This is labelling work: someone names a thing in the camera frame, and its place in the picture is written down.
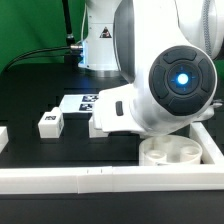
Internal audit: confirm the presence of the black cable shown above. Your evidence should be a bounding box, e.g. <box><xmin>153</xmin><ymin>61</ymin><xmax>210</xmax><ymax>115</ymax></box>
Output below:
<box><xmin>1</xmin><ymin>45</ymin><xmax>84</xmax><ymax>74</ymax></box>

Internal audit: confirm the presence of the white marker sheet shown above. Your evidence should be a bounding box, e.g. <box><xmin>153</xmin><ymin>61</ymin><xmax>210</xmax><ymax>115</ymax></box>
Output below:
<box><xmin>59</xmin><ymin>94</ymin><xmax>98</xmax><ymax>113</ymax></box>

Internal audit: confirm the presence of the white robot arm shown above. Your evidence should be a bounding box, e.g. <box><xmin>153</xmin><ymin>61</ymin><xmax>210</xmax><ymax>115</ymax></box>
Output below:
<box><xmin>80</xmin><ymin>0</ymin><xmax>224</xmax><ymax>137</ymax></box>

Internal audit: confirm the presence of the white round stool seat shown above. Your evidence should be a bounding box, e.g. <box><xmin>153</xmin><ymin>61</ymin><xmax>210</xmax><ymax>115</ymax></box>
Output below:
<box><xmin>139</xmin><ymin>135</ymin><xmax>203</xmax><ymax>166</ymax></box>

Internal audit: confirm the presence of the black vertical pole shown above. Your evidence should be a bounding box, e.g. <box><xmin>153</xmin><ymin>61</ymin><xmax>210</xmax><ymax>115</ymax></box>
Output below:
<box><xmin>62</xmin><ymin>0</ymin><xmax>75</xmax><ymax>64</ymax></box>

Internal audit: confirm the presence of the white U-shaped fence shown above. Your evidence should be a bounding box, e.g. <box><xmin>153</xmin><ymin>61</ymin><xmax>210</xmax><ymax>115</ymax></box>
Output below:
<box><xmin>0</xmin><ymin>122</ymin><xmax>224</xmax><ymax>194</ymax></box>

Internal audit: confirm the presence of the white block left edge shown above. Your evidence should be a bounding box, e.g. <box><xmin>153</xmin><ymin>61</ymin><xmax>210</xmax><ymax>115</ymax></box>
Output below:
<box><xmin>0</xmin><ymin>126</ymin><xmax>8</xmax><ymax>153</ymax></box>

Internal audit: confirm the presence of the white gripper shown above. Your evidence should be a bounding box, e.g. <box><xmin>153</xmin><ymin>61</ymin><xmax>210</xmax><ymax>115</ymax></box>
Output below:
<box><xmin>92</xmin><ymin>84</ymin><xmax>144</xmax><ymax>133</ymax></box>

